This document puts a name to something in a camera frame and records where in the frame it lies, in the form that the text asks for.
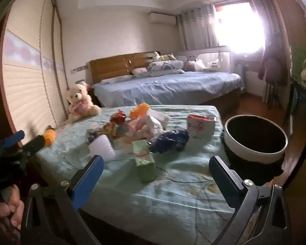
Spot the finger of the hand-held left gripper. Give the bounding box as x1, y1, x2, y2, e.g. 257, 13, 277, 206
15, 135, 46, 156
0, 130, 25, 150

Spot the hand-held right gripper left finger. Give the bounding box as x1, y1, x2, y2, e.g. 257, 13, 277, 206
20, 154, 104, 245

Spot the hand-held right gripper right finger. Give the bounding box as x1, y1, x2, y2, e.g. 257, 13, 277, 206
208, 155, 292, 245

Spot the white plastic packet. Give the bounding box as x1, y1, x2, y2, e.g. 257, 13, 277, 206
89, 135, 116, 161

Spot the white rimmed waste bin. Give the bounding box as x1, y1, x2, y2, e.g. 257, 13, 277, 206
221, 115, 288, 187

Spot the dark wrapper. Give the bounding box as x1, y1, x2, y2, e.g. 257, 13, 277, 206
86, 129, 100, 144

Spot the red cartoon snack packet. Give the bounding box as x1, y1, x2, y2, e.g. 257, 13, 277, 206
97, 122, 129, 139

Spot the green tissue packet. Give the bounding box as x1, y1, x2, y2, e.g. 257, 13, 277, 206
132, 140, 156, 183

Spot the white and red carton box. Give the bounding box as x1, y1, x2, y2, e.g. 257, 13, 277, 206
187, 114, 217, 139

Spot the blue plastic bag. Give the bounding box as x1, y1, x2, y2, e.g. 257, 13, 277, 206
148, 129, 190, 154

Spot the white plastic bag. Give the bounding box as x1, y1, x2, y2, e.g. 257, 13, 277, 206
138, 115, 164, 140

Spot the orange ridged plastic toy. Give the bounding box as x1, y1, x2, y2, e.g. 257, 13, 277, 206
129, 103, 150, 119

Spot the white foam pad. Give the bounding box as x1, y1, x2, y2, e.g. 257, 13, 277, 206
149, 108, 170, 128

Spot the person's left hand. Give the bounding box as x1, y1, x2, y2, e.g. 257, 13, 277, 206
0, 184, 25, 231

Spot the green floral bed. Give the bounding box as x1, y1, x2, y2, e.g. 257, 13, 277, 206
37, 105, 245, 245

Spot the cream teddy bear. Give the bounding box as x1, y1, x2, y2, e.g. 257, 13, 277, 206
66, 83, 101, 123

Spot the cream sliding door wardrobe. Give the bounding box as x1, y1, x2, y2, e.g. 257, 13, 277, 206
0, 0, 69, 143

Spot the dark wooden nightstand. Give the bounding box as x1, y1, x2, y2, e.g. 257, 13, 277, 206
87, 87, 100, 107

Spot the flat patterned pillow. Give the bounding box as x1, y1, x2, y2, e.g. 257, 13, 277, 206
99, 76, 133, 84

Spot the wooden headboard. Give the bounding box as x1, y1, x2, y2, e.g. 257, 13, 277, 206
89, 51, 161, 85

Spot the blue sheet bed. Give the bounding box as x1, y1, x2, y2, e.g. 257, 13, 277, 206
92, 70, 245, 110

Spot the black glossy cabinet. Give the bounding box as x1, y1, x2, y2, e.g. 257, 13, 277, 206
283, 77, 306, 159

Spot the white pillow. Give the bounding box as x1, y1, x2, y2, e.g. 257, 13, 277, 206
131, 68, 152, 77

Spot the white stuffed bag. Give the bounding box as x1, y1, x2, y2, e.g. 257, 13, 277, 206
185, 59, 207, 72

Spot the small wooden desk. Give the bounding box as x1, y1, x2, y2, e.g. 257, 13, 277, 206
236, 59, 262, 72

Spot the dark hanging coat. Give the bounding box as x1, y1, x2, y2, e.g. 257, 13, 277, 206
257, 41, 288, 86

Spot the folded blue white quilt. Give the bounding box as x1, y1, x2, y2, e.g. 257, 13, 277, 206
146, 59, 185, 76

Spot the green box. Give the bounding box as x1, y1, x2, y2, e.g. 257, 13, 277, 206
289, 46, 305, 77

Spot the grey patterned curtain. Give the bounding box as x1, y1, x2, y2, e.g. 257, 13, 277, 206
178, 4, 220, 50
251, 0, 276, 51

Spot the bright window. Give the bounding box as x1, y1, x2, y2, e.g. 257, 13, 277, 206
214, 2, 261, 49

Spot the tall wooden cabinet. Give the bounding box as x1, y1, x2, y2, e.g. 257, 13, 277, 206
265, 0, 306, 57

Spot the white air conditioner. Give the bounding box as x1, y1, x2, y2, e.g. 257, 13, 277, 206
149, 12, 176, 25

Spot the grey bed guard rail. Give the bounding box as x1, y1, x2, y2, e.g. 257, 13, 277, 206
175, 45, 231, 69

